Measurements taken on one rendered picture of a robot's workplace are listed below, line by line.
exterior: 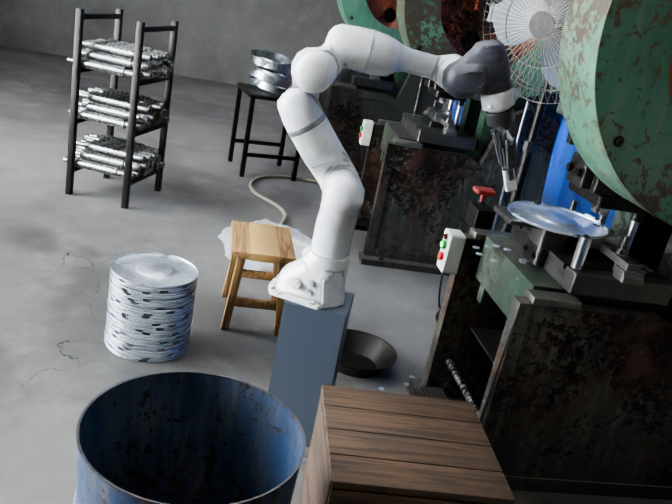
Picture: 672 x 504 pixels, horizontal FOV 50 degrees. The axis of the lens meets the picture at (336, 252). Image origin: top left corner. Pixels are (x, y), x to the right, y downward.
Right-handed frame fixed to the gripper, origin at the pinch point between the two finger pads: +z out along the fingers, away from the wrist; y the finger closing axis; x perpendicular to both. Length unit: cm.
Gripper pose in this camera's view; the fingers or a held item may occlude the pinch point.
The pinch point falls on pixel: (509, 178)
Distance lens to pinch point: 210.1
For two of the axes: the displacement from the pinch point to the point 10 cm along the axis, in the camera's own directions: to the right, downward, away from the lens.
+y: 1.6, 3.8, -9.1
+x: 9.6, -2.8, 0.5
